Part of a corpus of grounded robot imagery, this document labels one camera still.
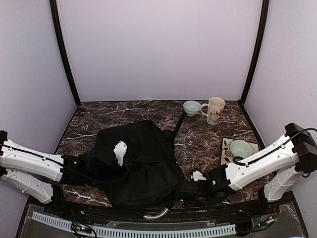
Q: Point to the black front rail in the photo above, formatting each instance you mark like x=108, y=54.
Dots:
x=238, y=212

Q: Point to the black student bag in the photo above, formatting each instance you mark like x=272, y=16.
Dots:
x=155, y=175

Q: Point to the floral square plate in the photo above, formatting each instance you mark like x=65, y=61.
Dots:
x=226, y=156

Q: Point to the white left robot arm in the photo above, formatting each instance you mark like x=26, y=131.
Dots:
x=19, y=165

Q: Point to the white slotted cable duct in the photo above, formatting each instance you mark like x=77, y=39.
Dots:
x=116, y=229

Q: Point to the cream floral mug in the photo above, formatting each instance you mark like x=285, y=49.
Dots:
x=215, y=107

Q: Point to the black frame post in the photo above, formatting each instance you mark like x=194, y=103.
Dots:
x=256, y=52
x=63, y=53

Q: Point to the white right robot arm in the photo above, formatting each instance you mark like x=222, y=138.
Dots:
x=292, y=155

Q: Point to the pale green bowl on plate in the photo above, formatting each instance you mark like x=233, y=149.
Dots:
x=240, y=148

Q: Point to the small circuit board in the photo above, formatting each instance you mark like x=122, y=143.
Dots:
x=80, y=229

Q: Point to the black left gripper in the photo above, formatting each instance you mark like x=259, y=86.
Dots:
x=126, y=160

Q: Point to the left black frame post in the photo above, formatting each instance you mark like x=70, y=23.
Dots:
x=63, y=53

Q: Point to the small celadon bowl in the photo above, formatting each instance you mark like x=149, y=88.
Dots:
x=191, y=108

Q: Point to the right black frame post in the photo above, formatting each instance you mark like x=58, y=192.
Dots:
x=256, y=52

